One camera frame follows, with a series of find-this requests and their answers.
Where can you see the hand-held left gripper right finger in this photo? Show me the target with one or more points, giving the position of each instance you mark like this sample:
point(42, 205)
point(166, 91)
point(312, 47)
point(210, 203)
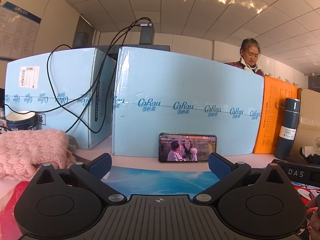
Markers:
point(220, 167)

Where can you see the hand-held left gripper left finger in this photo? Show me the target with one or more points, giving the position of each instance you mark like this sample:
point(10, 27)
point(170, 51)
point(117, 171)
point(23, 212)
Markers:
point(100, 167)

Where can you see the pink knitted sweater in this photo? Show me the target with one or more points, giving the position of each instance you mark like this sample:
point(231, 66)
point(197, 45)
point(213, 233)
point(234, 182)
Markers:
point(30, 150)

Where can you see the person's right hand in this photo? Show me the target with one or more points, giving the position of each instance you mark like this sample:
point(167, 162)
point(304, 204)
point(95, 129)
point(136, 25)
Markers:
point(314, 203)

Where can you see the dark cloth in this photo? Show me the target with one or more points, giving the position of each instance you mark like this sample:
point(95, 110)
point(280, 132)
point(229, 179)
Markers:
point(300, 158)

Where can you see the smartphone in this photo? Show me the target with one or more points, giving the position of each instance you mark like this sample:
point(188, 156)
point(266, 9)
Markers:
point(187, 148)

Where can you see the dark blue vacuum bottle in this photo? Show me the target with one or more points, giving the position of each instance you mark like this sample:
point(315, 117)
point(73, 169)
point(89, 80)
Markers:
point(287, 130)

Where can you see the orange cardboard box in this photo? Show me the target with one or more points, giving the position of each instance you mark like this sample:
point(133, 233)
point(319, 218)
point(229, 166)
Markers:
point(273, 120)

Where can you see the brown cardboard box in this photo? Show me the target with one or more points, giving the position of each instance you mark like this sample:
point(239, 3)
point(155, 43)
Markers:
point(310, 115)

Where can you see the printed blue and red mat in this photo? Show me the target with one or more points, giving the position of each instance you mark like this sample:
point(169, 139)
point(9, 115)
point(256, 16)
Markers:
point(160, 180)

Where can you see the large light blue cardboard box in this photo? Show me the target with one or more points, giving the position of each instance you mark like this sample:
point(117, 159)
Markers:
point(187, 100)

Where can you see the light blue box with label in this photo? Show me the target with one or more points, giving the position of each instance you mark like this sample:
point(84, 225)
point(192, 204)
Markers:
point(50, 92)

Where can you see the blue and white mug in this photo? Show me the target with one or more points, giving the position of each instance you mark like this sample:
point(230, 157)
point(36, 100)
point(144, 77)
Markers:
point(21, 121)

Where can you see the dark grey door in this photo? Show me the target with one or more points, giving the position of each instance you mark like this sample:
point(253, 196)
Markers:
point(83, 30)

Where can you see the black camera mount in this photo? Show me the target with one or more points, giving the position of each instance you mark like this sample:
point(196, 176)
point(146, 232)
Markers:
point(147, 35)

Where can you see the wall poster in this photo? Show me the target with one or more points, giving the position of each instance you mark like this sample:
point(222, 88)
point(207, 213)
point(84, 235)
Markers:
point(17, 30)

